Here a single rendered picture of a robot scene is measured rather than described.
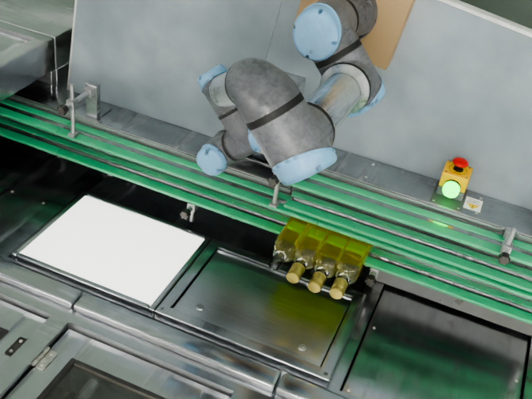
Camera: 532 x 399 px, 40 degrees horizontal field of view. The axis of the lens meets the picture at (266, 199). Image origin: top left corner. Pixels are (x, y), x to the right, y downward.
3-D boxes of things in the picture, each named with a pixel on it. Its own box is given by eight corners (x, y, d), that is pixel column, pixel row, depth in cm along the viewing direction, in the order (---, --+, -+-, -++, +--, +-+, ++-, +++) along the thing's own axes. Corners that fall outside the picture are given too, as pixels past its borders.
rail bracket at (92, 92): (98, 110, 227) (55, 142, 209) (97, 60, 217) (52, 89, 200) (111, 114, 226) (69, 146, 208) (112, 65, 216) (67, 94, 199)
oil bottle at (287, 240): (297, 217, 206) (268, 260, 190) (300, 201, 203) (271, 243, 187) (315, 223, 205) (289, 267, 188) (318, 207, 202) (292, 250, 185)
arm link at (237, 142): (243, 108, 164) (208, 126, 170) (267, 150, 166) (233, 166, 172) (258, 96, 170) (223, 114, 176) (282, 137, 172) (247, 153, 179)
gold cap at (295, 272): (290, 271, 186) (284, 281, 182) (292, 260, 184) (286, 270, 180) (303, 275, 185) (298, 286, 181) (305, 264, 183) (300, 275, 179)
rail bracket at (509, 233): (500, 232, 185) (493, 262, 174) (509, 209, 180) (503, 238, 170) (516, 237, 184) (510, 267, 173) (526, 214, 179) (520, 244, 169)
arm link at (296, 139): (365, 32, 170) (288, 104, 124) (394, 89, 173) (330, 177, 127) (322, 55, 176) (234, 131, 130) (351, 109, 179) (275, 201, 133)
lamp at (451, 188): (441, 191, 191) (438, 196, 189) (446, 176, 188) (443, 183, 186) (457, 196, 190) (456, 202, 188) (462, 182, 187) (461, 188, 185)
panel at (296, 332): (84, 198, 221) (11, 261, 194) (83, 190, 219) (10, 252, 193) (365, 302, 200) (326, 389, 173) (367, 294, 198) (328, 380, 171)
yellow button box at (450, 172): (440, 180, 198) (435, 193, 192) (448, 157, 193) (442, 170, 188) (465, 188, 196) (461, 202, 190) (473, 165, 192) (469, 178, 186)
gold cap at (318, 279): (311, 279, 184) (305, 290, 181) (313, 269, 182) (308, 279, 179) (324, 284, 184) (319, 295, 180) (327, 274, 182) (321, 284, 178)
